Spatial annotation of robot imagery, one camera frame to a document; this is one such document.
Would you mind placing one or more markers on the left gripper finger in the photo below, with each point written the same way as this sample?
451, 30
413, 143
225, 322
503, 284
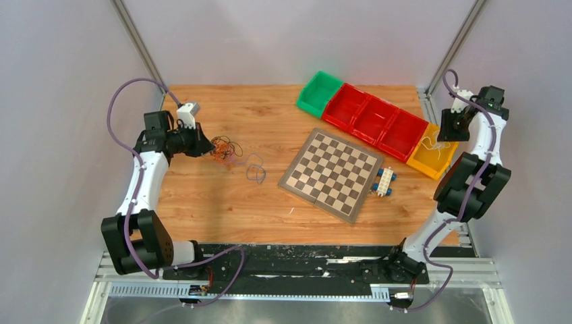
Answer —
202, 140
198, 152

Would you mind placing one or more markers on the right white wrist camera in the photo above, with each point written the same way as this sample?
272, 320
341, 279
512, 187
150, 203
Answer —
461, 97

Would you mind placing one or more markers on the red bin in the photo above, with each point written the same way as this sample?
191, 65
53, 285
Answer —
400, 138
372, 120
341, 111

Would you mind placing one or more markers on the yellow plastic bin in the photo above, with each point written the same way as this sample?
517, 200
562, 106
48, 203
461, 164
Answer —
431, 157

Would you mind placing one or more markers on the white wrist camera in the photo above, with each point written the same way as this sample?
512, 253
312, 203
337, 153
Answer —
186, 113
461, 97

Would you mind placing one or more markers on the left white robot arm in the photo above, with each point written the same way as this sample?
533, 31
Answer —
135, 237

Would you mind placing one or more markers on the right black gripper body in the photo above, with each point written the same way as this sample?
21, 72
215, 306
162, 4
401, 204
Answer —
462, 125

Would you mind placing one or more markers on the red bin middle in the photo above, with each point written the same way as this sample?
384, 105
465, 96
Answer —
372, 120

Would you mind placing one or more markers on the wooden chessboard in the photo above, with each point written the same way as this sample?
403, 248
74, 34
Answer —
332, 174

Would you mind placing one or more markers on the white blue toy block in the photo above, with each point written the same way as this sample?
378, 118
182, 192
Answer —
386, 177

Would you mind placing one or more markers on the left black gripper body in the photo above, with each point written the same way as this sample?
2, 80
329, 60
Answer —
185, 141

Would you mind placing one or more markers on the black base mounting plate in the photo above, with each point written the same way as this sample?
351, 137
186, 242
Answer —
303, 270

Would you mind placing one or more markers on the green plastic bin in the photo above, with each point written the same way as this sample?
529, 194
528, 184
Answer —
317, 93

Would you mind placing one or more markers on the aluminium frame rail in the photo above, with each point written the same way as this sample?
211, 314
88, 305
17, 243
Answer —
471, 273

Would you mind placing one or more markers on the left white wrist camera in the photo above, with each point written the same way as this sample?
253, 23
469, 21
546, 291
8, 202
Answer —
186, 113

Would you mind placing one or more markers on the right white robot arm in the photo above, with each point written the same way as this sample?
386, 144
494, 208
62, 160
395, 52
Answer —
470, 186

